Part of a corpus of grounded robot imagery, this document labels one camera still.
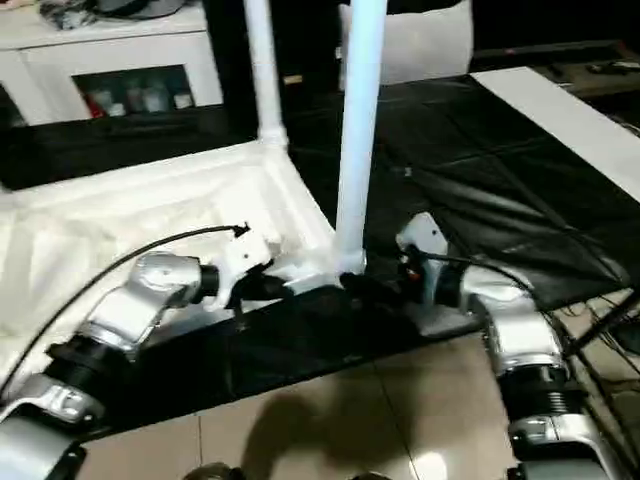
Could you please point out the black floor stand foot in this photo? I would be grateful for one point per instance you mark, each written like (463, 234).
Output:
(605, 320)

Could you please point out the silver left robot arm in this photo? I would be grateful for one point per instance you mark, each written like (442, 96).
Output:
(125, 310)

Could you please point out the dark clutter pile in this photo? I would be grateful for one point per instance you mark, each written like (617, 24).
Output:
(60, 10)

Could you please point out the white plastic table leg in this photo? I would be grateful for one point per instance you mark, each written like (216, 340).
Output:
(265, 75)
(360, 125)

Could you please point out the grey cushion with holes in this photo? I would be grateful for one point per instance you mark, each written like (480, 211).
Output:
(425, 45)

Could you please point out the white plastic table top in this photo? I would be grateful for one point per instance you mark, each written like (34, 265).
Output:
(100, 215)

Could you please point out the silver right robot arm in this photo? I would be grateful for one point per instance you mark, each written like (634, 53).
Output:
(525, 325)

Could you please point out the white cabinet with glass doors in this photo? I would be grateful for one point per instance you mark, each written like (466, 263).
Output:
(100, 55)

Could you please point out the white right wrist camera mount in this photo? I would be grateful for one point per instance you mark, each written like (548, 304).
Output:
(425, 235)

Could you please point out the white board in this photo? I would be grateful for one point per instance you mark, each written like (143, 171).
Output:
(565, 125)

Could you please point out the white cup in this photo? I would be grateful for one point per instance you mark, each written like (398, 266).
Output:
(182, 100)

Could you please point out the black screen with red light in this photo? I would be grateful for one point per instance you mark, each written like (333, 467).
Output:
(545, 50)

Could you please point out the dark robot leg part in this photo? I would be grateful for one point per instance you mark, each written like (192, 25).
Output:
(210, 472)
(370, 475)

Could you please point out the white plastic upturned table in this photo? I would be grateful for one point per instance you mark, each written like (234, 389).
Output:
(500, 175)

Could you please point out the grey rice cooker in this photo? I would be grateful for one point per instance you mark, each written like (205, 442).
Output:
(140, 5)

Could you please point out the yellow label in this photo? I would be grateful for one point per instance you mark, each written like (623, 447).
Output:
(292, 79)

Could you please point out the black cabinet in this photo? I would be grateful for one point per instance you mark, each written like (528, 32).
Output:
(310, 50)

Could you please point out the red bottle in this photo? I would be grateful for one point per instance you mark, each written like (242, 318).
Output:
(95, 105)

